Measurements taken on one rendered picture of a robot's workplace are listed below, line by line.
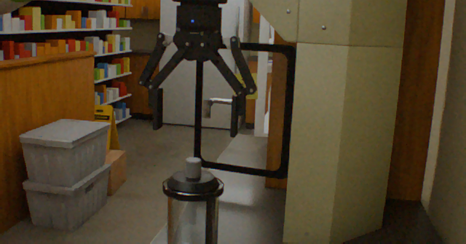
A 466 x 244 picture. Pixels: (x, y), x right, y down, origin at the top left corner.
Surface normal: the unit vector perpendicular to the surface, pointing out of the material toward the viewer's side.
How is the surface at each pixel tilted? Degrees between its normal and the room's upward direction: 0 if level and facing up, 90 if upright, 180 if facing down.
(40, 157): 95
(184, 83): 90
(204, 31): 90
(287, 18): 90
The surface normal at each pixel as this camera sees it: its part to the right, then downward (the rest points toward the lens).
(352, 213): 0.56, 0.18
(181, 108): -0.19, 0.18
